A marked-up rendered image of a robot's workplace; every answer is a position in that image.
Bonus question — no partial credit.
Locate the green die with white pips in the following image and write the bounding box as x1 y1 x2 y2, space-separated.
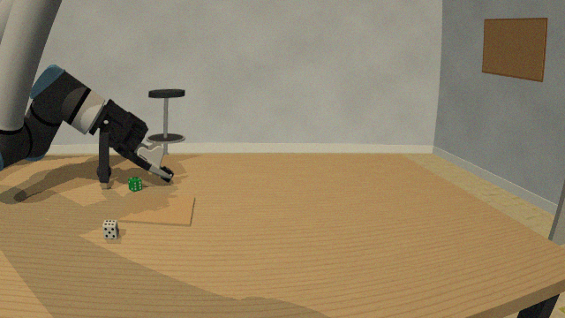
128 177 142 192

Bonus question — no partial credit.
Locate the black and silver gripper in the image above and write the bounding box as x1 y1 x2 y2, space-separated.
89 99 172 178

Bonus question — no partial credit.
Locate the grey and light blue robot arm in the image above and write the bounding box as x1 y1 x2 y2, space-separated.
0 0 111 183

